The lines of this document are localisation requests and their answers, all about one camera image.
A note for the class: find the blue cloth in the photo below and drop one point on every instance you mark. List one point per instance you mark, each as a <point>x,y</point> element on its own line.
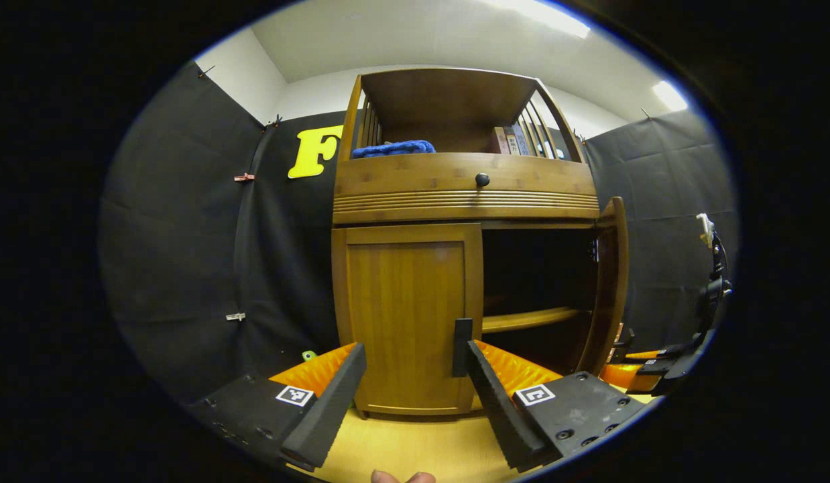
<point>395,148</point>

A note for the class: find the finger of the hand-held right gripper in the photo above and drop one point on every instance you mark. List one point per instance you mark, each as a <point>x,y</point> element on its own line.
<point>626,377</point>
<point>663,351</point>

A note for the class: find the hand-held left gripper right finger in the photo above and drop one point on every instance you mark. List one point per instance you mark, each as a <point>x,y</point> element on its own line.
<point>502,409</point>

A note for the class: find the dark-spine book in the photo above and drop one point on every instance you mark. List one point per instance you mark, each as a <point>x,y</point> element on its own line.
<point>513,141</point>

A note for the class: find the wooden cabinet drawer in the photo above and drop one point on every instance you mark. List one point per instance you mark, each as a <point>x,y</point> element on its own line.
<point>415,174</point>

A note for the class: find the wooden cabinet shelf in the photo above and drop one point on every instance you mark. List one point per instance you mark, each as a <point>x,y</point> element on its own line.
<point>529,319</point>

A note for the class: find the black drawer knob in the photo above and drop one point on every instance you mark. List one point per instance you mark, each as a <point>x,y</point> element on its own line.
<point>482,180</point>

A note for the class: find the black backdrop cloth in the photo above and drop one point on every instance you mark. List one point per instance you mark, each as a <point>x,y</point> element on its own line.
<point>173,235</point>

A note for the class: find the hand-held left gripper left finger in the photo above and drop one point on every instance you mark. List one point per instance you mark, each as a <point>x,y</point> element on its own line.
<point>328,416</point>

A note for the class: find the wooden double-door shoe cabinet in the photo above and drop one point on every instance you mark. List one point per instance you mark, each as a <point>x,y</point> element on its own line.
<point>448,94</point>

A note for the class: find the wooden shoe cabinet door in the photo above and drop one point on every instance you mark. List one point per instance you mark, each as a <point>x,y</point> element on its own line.
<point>613,288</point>
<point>401,302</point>

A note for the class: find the small ceiling light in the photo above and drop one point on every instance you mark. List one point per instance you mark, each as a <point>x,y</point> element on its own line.
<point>670,96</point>

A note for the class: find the pink-spine book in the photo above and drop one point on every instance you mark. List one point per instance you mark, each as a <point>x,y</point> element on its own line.
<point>501,141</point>

